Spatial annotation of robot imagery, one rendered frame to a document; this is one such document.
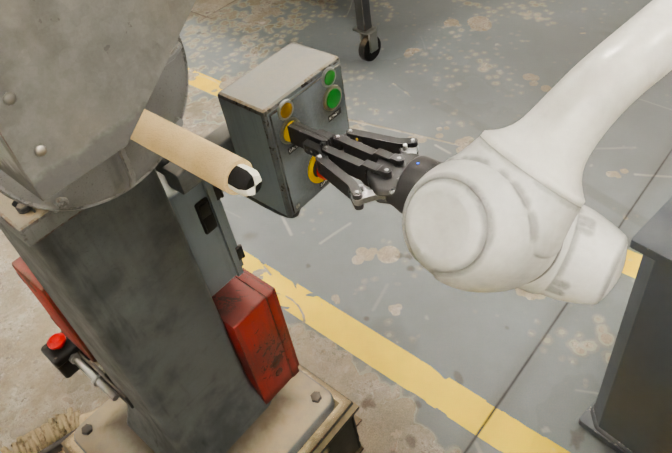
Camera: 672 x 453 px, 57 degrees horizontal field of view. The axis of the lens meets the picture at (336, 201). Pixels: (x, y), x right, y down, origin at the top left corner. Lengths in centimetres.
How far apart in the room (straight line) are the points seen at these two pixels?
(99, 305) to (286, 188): 34
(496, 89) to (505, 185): 234
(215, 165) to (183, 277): 59
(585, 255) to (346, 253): 154
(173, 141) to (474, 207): 27
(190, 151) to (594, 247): 38
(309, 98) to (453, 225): 45
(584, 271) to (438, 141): 192
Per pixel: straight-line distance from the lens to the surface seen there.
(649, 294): 132
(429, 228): 47
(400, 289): 200
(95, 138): 34
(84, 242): 94
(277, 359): 140
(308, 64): 90
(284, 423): 147
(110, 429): 159
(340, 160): 78
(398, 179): 72
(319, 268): 209
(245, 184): 50
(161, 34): 35
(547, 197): 50
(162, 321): 112
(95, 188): 72
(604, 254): 64
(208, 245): 115
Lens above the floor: 158
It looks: 43 degrees down
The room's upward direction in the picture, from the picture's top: 10 degrees counter-clockwise
